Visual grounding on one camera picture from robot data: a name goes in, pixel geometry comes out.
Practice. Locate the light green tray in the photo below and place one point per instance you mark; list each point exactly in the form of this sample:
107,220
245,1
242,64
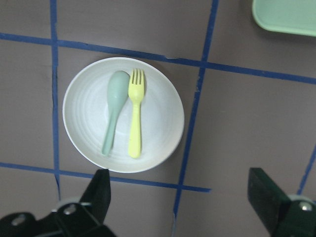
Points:
286,16

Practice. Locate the pale green plastic spoon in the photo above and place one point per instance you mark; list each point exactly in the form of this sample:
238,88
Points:
116,98

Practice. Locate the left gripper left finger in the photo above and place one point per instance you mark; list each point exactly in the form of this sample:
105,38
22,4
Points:
95,201

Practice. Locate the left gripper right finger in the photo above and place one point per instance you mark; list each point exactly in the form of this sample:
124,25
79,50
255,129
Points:
268,200

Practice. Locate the white round plate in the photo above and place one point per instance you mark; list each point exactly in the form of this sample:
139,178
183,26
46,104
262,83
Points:
85,116

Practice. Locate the yellow plastic fork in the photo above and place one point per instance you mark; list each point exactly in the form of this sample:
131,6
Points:
136,92

